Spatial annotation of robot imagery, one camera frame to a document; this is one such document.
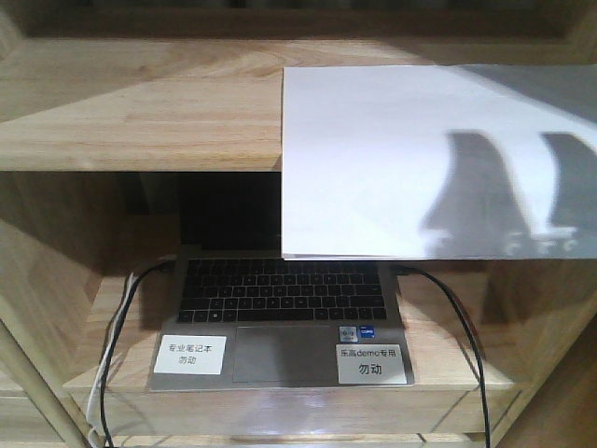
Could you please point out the grey laptop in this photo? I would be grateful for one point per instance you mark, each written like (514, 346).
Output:
(282, 318)

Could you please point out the white paper sheets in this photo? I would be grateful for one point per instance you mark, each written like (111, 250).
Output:
(415, 162)

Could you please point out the wooden shelf unit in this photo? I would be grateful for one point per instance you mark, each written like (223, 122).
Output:
(90, 91)

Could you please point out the white label sticker right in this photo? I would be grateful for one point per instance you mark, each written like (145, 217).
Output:
(370, 364)

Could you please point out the white label sticker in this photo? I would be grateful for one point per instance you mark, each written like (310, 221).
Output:
(189, 354)
(370, 364)

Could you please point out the white label sticker left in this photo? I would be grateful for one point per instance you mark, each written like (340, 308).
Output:
(189, 354)

